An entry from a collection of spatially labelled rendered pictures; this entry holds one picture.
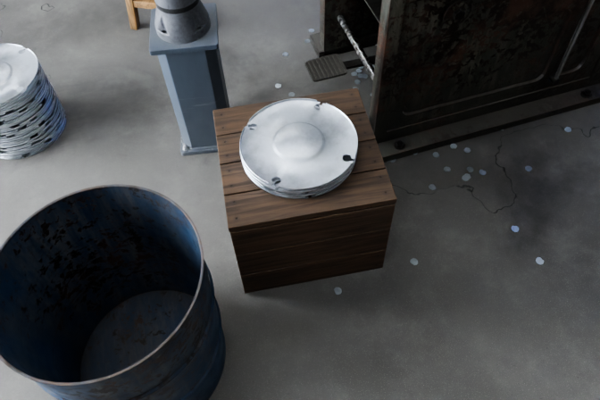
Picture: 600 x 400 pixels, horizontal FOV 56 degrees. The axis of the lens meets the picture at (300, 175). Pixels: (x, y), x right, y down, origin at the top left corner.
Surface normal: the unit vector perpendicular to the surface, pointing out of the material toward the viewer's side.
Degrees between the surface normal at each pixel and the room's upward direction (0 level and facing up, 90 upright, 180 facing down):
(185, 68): 90
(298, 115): 0
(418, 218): 0
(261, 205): 0
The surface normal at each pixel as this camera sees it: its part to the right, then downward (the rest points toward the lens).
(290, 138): -0.03, -0.60
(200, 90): 0.12, 0.80
